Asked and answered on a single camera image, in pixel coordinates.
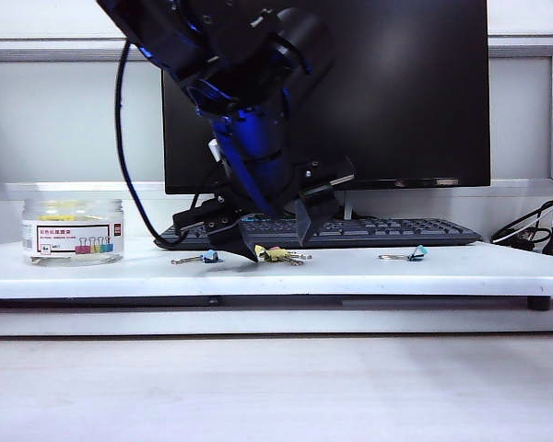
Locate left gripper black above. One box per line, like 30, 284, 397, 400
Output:
172, 156, 356, 265

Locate pink binder clip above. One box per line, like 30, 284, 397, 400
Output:
265, 247, 305, 267

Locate light blue binder clip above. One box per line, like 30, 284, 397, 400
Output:
171, 250, 226, 266

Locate white lower slab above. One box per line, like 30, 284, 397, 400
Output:
0, 308, 553, 338

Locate black computer keyboard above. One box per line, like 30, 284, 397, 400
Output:
154, 218, 484, 251

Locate teal binder clip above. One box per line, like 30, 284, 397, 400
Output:
377, 246, 429, 263

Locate white raised desk board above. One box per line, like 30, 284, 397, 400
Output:
0, 238, 553, 301

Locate black AOC monitor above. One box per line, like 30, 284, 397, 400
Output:
159, 0, 492, 195

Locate clear plastic clip jar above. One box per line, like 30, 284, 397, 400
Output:
21, 197, 125, 267

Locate grey office partition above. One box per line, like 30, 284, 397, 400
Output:
0, 29, 553, 240

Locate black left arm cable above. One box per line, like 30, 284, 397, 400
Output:
114, 39, 220, 248

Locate white thin cable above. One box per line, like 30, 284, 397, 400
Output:
492, 197, 553, 244

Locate black looped cables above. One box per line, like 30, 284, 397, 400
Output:
490, 196, 553, 246

